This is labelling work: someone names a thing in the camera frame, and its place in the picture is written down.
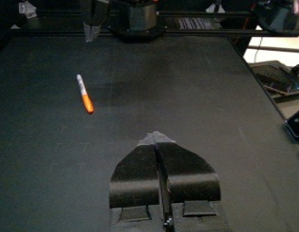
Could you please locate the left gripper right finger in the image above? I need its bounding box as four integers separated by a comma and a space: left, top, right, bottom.
154, 130, 222, 218

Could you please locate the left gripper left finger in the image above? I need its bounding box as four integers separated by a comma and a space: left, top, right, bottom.
109, 130, 161, 223

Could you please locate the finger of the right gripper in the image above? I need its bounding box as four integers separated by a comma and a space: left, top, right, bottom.
80, 0, 112, 44

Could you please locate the grey marker pen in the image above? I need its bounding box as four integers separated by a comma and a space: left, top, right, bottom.
74, 73, 96, 115

